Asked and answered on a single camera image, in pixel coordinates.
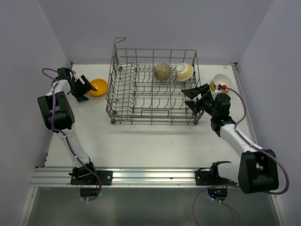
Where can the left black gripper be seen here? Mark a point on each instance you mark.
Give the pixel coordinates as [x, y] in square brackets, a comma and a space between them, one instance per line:
[85, 88]

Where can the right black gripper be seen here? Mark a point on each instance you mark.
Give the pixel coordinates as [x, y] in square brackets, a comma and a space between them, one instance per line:
[192, 93]

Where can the yellow bowl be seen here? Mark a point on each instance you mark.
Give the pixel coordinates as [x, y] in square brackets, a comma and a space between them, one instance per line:
[101, 87]

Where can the lime green bowl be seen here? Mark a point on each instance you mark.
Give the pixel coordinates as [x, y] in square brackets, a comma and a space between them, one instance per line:
[212, 86]

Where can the beige bowl with sunflower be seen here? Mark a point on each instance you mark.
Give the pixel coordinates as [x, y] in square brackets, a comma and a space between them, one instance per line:
[222, 79]

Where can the grey wire dish rack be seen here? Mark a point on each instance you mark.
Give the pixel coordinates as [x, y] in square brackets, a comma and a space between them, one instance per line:
[135, 96]

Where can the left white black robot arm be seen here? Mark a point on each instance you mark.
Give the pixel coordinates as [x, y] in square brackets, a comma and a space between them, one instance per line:
[59, 118]

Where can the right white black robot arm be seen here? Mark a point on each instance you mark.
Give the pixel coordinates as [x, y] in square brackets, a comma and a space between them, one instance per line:
[257, 171]

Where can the cream white bowl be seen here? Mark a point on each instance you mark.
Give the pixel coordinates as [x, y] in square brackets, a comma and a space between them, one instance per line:
[184, 71]

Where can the beige brown glazed bowl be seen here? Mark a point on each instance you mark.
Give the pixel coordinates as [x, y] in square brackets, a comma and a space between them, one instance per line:
[162, 71]

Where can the aluminium mounting rail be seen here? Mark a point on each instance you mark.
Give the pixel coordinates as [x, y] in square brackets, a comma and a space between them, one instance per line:
[119, 177]

